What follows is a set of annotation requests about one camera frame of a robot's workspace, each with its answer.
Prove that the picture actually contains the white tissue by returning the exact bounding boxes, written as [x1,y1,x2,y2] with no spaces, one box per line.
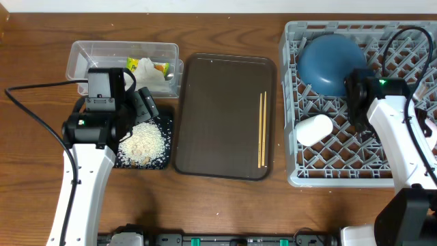
[132,68,170,93]

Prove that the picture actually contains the rice food scraps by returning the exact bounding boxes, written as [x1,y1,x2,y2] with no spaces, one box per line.
[117,122,167,169]

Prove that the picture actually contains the dark blue plate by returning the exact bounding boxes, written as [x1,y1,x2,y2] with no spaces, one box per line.
[297,34,375,97]

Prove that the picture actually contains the yellow green snack wrapper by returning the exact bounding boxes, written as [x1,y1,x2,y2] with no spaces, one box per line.
[126,57,170,77]

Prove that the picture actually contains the white cup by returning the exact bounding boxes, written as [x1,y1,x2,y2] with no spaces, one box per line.
[295,114,333,146]

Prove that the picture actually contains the wooden chopstick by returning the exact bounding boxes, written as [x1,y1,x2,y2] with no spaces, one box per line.
[262,92,267,167]
[257,93,263,169]

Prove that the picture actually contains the white pink bowl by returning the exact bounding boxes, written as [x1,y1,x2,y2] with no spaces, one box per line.
[425,118,437,150]

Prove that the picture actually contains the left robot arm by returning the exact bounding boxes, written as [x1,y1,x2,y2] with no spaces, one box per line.
[47,68,158,245]

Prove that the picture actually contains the grey dishwasher rack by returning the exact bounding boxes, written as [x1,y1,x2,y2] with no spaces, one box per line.
[279,20,436,188]

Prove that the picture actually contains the clear plastic waste bin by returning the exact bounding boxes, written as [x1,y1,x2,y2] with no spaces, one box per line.
[66,40,184,98]

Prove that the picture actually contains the black plastic tray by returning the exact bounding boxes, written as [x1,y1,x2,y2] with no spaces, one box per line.
[114,105,174,170]

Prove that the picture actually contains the brown serving tray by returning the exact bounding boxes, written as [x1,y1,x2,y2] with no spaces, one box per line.
[173,53,277,181]

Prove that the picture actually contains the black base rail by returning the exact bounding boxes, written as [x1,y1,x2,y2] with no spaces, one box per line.
[97,224,341,246]

